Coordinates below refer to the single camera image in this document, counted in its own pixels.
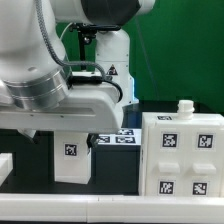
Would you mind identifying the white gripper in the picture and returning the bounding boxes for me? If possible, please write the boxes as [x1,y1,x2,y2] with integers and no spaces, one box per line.
[0,83,123,152]

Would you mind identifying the white cabinet drawer box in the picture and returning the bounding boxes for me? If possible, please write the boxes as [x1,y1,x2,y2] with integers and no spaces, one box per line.
[54,131,91,184]

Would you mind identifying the small white cabinet panel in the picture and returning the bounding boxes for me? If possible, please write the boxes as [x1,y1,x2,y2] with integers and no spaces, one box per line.
[151,128,185,196]

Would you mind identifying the large white cabinet body box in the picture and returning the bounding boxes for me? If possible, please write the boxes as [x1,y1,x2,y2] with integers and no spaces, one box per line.
[137,98,224,197]

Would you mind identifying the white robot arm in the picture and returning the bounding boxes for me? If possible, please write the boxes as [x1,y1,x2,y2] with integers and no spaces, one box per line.
[0,0,155,132]

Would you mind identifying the white marker sheet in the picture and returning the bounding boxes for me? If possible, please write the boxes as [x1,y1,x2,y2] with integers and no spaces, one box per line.
[98,128,141,145]

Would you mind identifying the white left rail piece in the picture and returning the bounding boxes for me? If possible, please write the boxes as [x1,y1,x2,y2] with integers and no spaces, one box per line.
[0,153,13,186]

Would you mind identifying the white front rail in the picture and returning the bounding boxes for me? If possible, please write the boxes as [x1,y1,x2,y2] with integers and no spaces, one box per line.
[0,194,224,224]

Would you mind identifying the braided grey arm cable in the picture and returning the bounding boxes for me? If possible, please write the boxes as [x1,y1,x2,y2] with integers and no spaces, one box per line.
[34,0,124,103]

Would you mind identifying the black camera on stand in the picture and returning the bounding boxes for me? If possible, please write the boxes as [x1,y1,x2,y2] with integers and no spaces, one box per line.
[69,23,121,61]

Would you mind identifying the grey camera cable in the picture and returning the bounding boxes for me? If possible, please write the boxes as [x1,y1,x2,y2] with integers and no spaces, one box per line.
[59,22,75,44]

